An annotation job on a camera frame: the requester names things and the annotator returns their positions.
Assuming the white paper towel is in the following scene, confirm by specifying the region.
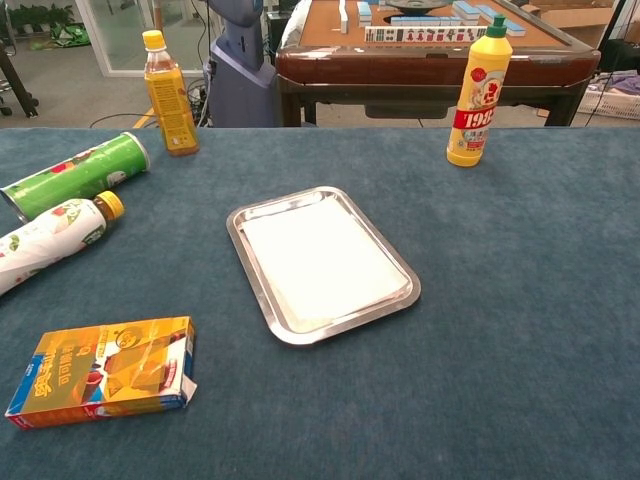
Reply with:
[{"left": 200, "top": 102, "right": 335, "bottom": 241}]
[{"left": 241, "top": 198, "right": 409, "bottom": 327}]

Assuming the cardboard box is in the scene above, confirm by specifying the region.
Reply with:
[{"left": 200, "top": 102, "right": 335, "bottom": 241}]
[{"left": 528, "top": 0, "right": 624, "bottom": 37}]

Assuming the black chair leg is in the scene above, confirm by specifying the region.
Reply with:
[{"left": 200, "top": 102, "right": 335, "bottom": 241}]
[{"left": 0, "top": 39, "right": 40, "bottom": 119}]

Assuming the yellow detergent bottle green cap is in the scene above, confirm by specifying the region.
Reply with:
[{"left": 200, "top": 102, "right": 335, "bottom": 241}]
[{"left": 445, "top": 14, "right": 514, "bottom": 168}]

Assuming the silver metal tray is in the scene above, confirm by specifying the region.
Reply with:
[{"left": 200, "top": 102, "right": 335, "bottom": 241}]
[{"left": 225, "top": 185, "right": 422, "bottom": 348}]

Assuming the green bag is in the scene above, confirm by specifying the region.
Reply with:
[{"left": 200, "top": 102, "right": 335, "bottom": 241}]
[{"left": 30, "top": 22, "right": 92, "bottom": 50}]

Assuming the white-wrapped drink bottle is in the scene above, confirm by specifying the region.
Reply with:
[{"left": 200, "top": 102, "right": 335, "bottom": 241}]
[{"left": 0, "top": 190, "right": 126, "bottom": 297}]

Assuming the green chips can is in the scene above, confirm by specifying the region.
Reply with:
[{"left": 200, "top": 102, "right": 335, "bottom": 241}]
[{"left": 0, "top": 131, "right": 151, "bottom": 224}]

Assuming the blue table cloth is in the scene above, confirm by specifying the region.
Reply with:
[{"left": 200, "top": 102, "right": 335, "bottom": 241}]
[{"left": 0, "top": 127, "right": 640, "bottom": 480}]

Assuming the orange snack box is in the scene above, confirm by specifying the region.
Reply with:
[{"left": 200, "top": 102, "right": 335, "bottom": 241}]
[{"left": 4, "top": 315, "right": 198, "bottom": 431}]

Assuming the blue-grey machine base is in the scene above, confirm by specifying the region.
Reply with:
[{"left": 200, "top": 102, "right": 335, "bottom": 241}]
[{"left": 205, "top": 0, "right": 282, "bottom": 129}]

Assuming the amber tea bottle yellow cap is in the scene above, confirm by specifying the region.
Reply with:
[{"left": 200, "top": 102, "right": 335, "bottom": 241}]
[{"left": 141, "top": 29, "right": 201, "bottom": 158}]

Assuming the brown mahjong table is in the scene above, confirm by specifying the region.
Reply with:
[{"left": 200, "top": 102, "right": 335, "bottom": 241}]
[{"left": 274, "top": 0, "right": 601, "bottom": 129}]

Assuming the blue-backed mahjong tile row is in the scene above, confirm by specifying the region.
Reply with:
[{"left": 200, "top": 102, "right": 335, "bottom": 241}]
[{"left": 389, "top": 14, "right": 465, "bottom": 28}]

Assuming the white-faced mahjong tile row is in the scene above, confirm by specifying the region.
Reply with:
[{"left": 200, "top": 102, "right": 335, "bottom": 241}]
[{"left": 363, "top": 24, "right": 489, "bottom": 44}]

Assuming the white plastic basket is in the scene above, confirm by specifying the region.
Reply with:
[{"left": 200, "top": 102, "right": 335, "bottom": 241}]
[{"left": 577, "top": 74, "right": 640, "bottom": 121}]

